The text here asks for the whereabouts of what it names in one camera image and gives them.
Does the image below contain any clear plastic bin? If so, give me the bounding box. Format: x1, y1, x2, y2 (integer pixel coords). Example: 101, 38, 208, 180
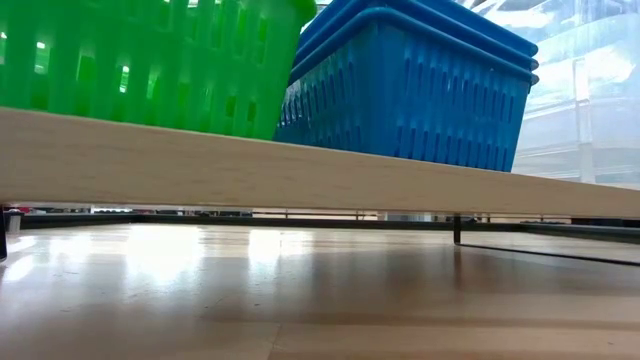
449, 0, 640, 190

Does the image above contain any small white container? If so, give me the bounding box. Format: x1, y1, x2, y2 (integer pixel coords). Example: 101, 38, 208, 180
6, 208, 26, 235

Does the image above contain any wooden shelf board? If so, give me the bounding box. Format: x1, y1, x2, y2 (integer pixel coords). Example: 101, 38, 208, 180
0, 107, 640, 269

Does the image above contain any green slotted plastic basket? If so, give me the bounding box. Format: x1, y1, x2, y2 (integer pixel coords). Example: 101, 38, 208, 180
0, 0, 320, 142

